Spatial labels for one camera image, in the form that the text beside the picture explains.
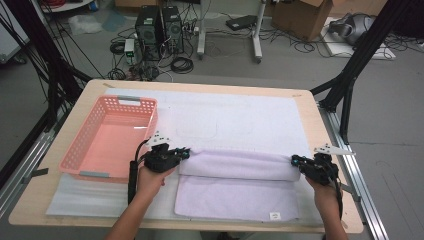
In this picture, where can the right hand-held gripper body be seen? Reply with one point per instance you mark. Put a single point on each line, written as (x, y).
(320, 170)

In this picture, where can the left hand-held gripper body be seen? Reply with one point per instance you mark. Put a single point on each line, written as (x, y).
(160, 160)

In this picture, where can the pink plastic basket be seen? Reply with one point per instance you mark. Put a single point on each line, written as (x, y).
(113, 143)

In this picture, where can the lilac printed towel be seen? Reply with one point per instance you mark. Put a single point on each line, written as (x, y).
(233, 196)

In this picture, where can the person's right hand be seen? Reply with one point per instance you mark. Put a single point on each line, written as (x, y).
(323, 198)

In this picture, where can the white grid mat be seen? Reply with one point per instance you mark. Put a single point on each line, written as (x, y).
(233, 116)

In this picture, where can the grey foam sheet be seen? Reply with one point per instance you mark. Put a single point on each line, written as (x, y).
(83, 200)

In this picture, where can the white flat board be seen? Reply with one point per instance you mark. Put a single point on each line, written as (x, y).
(336, 50)

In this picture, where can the small white box green light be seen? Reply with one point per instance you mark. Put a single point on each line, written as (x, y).
(129, 46)

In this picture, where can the black computer tower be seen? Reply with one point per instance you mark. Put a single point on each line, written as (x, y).
(173, 30)
(148, 30)

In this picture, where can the open cardboard box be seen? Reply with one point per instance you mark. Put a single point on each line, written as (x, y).
(300, 20)

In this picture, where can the grey rounded device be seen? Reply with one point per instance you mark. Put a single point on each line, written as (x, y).
(353, 28)

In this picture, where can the black flat box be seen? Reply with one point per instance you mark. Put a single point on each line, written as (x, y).
(241, 22)

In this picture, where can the teal sheet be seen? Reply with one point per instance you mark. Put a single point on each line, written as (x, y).
(115, 20)

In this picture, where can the clear plastic bag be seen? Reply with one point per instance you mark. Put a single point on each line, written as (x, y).
(83, 24)

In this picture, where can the white round table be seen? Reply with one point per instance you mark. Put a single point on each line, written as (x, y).
(75, 5)

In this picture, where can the white cabinet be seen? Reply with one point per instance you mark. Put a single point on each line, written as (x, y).
(10, 36)

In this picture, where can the grey rail bracket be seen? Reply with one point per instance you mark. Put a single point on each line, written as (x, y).
(350, 191)

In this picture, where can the aluminium rail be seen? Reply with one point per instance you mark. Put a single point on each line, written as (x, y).
(373, 220)
(36, 146)

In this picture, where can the black metal frame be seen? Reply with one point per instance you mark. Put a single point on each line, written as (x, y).
(58, 66)
(360, 53)

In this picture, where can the black rail bracket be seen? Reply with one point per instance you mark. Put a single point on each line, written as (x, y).
(38, 172)

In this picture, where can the white stand frame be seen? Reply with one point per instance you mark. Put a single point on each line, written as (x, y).
(256, 36)

